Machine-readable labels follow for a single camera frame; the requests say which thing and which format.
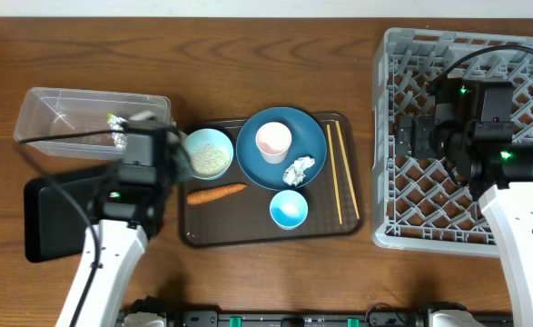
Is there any yellow snack wrapper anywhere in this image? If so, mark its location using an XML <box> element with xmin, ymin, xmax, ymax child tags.
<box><xmin>107</xmin><ymin>114</ymin><xmax>127</xmax><ymax>148</ymax></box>

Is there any light blue bowl with rice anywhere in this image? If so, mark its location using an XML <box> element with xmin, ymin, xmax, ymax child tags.
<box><xmin>183</xmin><ymin>128</ymin><xmax>234</xmax><ymax>180</ymax></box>

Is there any pink plastic cup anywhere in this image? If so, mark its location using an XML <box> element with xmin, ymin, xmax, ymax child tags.
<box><xmin>255</xmin><ymin>122</ymin><xmax>292</xmax><ymax>164</ymax></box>

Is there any small blue bowl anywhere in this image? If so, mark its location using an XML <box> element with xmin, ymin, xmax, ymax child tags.
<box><xmin>269</xmin><ymin>190</ymin><xmax>309</xmax><ymax>230</ymax></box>

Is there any foil ball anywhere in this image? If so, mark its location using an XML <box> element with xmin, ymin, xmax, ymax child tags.
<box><xmin>282</xmin><ymin>156</ymin><xmax>315</xmax><ymax>186</ymax></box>

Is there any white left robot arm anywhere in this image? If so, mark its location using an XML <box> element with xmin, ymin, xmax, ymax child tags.
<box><xmin>57</xmin><ymin>127</ymin><xmax>191</xmax><ymax>326</ymax></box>

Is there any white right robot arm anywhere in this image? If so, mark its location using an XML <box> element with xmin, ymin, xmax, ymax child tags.
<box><xmin>395</xmin><ymin>77</ymin><xmax>533</xmax><ymax>326</ymax></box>

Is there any black waste bin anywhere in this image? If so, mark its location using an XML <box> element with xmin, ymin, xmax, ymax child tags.
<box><xmin>24</xmin><ymin>164</ymin><xmax>111</xmax><ymax>263</ymax></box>

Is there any grey dishwasher rack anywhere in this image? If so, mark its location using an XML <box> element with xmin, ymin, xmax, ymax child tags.
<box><xmin>371</xmin><ymin>27</ymin><xmax>533</xmax><ymax>257</ymax></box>

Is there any clear plastic waste bin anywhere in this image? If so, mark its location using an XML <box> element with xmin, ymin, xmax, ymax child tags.
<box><xmin>14</xmin><ymin>87</ymin><xmax>173</xmax><ymax>160</ymax></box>

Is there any orange carrot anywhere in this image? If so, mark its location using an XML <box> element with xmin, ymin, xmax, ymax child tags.
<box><xmin>186</xmin><ymin>183</ymin><xmax>247</xmax><ymax>205</ymax></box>

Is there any dark brown serving tray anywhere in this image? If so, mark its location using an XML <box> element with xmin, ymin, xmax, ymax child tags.
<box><xmin>178</xmin><ymin>113</ymin><xmax>365</xmax><ymax>249</ymax></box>

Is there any right wooden chopstick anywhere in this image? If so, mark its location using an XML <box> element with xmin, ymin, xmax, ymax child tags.
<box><xmin>335</xmin><ymin>121</ymin><xmax>360</xmax><ymax>220</ymax></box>

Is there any large blue plate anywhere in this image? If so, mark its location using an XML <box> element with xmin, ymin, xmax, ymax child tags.
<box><xmin>236</xmin><ymin>107</ymin><xmax>328</xmax><ymax>191</ymax></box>

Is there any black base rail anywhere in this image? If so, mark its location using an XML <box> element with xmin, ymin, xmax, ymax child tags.
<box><xmin>115</xmin><ymin>302</ymin><xmax>515</xmax><ymax>327</ymax></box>

